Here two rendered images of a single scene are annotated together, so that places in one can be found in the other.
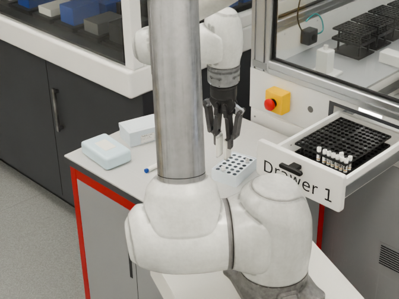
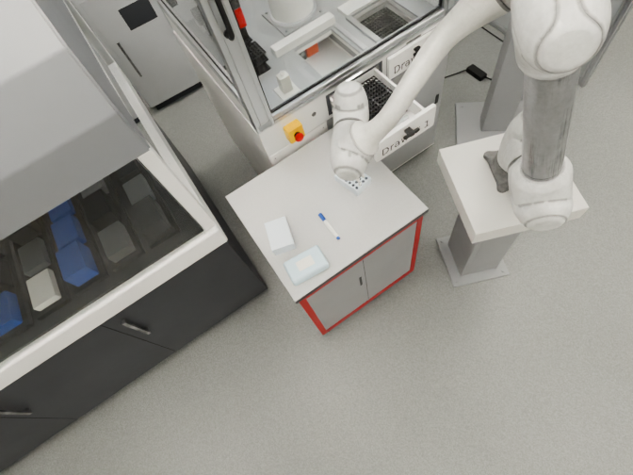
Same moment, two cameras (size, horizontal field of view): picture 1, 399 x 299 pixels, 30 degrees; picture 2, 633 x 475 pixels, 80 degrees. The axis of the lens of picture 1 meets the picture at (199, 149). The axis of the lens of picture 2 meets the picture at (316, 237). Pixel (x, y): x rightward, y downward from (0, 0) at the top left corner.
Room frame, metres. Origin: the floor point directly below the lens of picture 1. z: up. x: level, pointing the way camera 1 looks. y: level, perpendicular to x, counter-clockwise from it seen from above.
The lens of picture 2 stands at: (1.67, 0.76, 2.07)
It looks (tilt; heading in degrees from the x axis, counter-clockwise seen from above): 62 degrees down; 300
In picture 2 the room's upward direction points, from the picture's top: 21 degrees counter-clockwise
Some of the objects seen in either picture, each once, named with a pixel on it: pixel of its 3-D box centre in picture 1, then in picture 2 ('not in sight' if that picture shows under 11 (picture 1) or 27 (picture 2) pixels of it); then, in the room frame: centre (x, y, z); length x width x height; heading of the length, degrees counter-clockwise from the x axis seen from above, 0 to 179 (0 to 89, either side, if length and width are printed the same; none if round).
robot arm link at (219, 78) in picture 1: (223, 73); not in sight; (1.87, -0.07, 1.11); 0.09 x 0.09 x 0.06
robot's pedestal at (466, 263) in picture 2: not in sight; (486, 225); (1.31, -0.16, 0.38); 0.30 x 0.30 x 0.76; 22
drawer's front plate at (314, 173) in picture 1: (298, 174); (404, 133); (1.72, -0.27, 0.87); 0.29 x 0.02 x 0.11; 45
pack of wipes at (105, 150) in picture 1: (105, 150); (306, 265); (2.02, 0.29, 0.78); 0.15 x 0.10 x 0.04; 38
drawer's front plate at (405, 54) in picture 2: not in sight; (413, 53); (1.72, -0.72, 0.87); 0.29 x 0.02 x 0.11; 45
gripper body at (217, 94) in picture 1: (223, 97); not in sight; (1.87, -0.07, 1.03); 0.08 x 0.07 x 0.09; 57
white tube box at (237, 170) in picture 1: (234, 168); (352, 179); (1.90, -0.10, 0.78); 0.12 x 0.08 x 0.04; 147
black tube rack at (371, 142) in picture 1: (342, 149); (373, 106); (1.86, -0.41, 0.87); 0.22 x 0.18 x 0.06; 135
